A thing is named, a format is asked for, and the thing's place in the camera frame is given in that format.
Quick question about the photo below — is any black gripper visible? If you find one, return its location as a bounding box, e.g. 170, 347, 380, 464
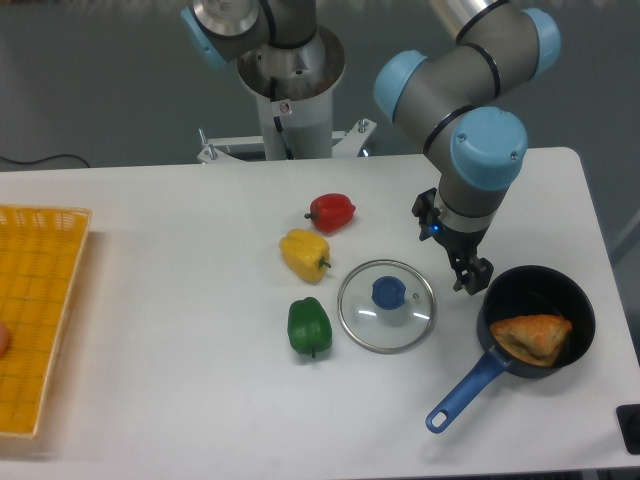
439, 224, 494, 294

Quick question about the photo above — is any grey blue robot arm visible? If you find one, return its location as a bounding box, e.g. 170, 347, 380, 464
181, 1, 561, 294

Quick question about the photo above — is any glass pot lid blue knob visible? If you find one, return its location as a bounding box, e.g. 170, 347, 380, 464
337, 258, 437, 355

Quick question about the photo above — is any dark blue saucepan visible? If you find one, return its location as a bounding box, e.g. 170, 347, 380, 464
425, 265, 595, 433

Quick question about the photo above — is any golden puff pastry turnover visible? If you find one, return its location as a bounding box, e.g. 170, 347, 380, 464
490, 314, 573, 367

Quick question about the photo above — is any red bell pepper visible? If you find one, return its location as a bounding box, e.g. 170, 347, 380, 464
304, 193, 356, 234

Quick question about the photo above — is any yellow bell pepper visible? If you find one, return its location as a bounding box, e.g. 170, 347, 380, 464
279, 229, 331, 284

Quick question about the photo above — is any green bell pepper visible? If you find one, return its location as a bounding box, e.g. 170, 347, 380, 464
287, 297, 333, 358

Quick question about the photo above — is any black table corner device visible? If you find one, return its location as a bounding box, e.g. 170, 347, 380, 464
616, 404, 640, 455

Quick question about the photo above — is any yellow woven basket tray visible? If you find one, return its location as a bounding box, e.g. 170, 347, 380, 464
1, 204, 92, 438

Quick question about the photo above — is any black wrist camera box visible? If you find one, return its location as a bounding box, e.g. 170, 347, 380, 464
411, 188, 440, 241

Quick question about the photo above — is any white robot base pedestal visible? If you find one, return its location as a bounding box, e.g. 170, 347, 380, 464
197, 26, 377, 164

